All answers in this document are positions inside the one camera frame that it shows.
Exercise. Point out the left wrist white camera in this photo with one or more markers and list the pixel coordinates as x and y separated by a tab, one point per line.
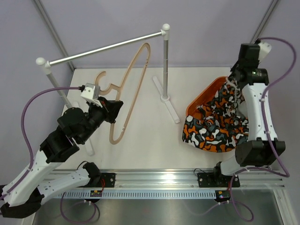
91	93

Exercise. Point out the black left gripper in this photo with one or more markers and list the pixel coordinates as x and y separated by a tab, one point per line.
110	108

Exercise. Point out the orange plastic basket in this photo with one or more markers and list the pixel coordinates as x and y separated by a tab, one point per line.
204	96

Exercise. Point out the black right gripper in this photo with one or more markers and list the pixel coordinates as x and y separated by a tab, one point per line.
233	70

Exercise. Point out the wrist white camera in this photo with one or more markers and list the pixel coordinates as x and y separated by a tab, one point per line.
91	93
265	49

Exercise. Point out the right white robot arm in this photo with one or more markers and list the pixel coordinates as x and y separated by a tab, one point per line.
262	147

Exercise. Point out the orange camouflage shorts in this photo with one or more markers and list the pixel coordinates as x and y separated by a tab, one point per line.
215	126

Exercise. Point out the right rack post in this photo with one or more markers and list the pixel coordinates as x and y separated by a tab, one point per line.
165	70

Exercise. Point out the rack post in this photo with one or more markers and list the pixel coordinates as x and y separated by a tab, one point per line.
60	92
165	70

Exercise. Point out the left rack post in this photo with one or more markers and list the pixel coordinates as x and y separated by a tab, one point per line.
60	92

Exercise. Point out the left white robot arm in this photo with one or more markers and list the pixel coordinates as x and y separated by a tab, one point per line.
74	129

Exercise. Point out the right rack foot base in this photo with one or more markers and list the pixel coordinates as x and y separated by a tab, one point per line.
166	101

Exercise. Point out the beige wooden hanger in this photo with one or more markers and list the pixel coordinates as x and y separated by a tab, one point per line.
129	87

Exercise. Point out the aluminium slotted rail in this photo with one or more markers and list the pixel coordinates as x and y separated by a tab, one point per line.
138	194

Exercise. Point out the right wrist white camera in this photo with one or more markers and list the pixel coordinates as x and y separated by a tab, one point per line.
265	49

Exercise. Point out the silver clothes rack rail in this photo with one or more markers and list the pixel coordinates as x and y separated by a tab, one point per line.
46	65

